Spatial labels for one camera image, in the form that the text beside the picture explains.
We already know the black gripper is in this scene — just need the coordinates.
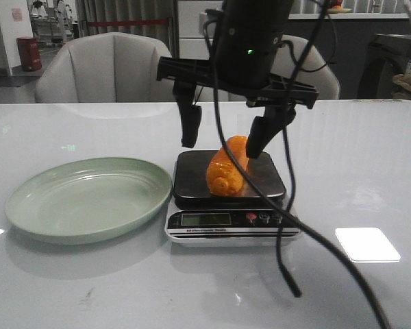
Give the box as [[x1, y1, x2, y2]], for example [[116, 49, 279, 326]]
[[157, 57, 319, 158]]

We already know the red trash bin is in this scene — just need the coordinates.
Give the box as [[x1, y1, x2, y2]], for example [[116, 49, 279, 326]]
[[16, 37, 42, 71]]

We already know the grey upholstered chair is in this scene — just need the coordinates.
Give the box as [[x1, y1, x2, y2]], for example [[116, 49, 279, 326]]
[[34, 32, 175, 103], [271, 34, 340, 100]]

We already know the orange corn cob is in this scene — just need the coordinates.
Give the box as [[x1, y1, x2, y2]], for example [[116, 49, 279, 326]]
[[206, 135, 249, 197]]

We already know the black silver kitchen scale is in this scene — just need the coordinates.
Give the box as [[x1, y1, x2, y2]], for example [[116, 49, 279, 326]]
[[164, 150, 301, 247]]

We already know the dark appliance at right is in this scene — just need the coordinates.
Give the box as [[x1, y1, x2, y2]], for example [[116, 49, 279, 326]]
[[357, 34, 411, 99]]

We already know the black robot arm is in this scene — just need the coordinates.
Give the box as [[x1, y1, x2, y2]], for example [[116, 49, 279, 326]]
[[157, 1, 318, 158]]

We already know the left grey upholstered chair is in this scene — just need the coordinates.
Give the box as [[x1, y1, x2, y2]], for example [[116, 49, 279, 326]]
[[34, 32, 175, 103]]

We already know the white drawer cabinet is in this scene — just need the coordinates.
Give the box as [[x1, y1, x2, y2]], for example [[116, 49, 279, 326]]
[[177, 1, 222, 60]]

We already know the right grey upholstered chair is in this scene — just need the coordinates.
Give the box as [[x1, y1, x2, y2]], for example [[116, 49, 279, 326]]
[[271, 34, 340, 100]]

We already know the dark grey counter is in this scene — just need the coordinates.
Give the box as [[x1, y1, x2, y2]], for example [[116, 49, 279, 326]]
[[287, 13, 411, 101]]

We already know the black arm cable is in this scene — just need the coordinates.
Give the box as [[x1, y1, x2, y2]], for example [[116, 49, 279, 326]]
[[201, 0, 393, 329]]

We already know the light green plate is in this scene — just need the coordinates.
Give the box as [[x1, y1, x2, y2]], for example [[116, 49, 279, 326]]
[[5, 158, 172, 245]]

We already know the fruit bowl on counter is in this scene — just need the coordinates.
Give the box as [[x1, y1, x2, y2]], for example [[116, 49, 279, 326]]
[[327, 0, 352, 14]]

